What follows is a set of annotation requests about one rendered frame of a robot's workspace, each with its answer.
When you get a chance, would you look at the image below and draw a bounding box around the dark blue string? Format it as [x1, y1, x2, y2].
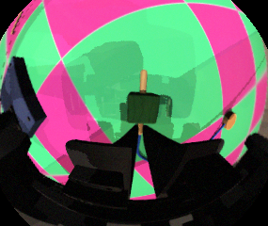
[136, 69, 226, 162]

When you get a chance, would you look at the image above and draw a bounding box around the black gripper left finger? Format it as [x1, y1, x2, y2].
[66, 125, 138, 200]

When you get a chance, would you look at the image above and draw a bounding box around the round wooden button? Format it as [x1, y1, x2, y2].
[223, 110, 236, 129]

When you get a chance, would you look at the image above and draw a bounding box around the small green block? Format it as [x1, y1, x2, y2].
[129, 91, 160, 124]

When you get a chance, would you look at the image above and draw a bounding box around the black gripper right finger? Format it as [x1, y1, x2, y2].
[142, 125, 225, 199]

